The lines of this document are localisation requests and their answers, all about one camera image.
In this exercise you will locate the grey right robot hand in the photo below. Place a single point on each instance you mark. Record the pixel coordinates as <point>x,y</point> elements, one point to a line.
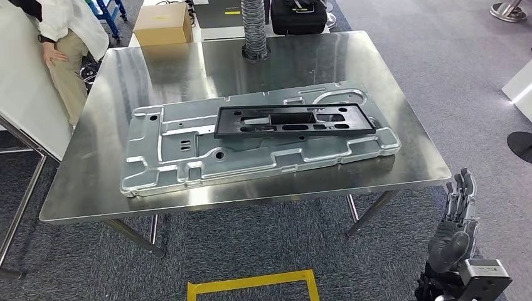
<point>453,241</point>

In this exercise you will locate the black plastic frame part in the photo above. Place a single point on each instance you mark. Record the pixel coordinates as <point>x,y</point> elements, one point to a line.
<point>365,126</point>

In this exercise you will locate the stainless steel workbench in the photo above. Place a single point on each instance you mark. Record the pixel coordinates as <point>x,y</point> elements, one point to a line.
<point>124,187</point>

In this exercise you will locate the round black base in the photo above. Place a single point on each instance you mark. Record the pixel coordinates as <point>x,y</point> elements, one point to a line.
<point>521,145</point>

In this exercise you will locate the white cabinet corner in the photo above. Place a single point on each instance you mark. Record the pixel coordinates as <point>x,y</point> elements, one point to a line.
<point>519,89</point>

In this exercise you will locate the yellow floor tape square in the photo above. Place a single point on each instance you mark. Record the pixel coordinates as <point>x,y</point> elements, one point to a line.
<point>249,282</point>

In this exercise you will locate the round silver stand base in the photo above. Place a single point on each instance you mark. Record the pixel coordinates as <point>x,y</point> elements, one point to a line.
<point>509,10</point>

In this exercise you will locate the black tool case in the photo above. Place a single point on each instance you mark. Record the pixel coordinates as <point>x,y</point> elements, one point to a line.
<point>297,18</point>

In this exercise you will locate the silver stamped metal panel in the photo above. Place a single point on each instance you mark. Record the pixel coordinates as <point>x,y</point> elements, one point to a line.
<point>166,166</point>

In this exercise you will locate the dark grey machine housing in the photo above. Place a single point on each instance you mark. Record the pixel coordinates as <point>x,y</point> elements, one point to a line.
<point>216,14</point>

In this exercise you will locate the brown cardboard box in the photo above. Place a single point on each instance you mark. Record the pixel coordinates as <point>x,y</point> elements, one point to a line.
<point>162,25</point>

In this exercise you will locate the person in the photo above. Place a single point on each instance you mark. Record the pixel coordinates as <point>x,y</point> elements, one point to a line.
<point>70,41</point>

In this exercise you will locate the person's hand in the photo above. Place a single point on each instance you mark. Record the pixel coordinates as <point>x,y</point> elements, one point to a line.
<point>52,54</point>

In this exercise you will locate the white partition board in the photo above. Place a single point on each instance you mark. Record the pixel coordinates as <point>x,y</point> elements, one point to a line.
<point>25,83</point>

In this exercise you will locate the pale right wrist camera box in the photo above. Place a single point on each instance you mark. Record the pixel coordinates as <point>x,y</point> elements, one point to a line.
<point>484,280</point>

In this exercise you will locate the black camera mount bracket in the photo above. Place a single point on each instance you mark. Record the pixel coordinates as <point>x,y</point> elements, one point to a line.
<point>432,288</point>

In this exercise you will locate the blue metal frame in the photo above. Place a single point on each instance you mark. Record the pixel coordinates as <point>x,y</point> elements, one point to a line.
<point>108,12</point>

